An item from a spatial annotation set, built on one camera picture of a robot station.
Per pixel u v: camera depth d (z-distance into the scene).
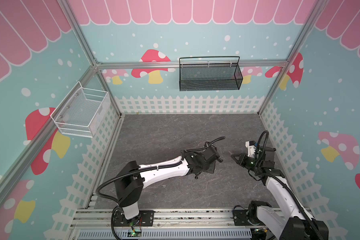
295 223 0.42
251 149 0.76
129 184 0.44
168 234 1.58
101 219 0.76
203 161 0.60
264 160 0.63
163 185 0.85
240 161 0.73
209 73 0.94
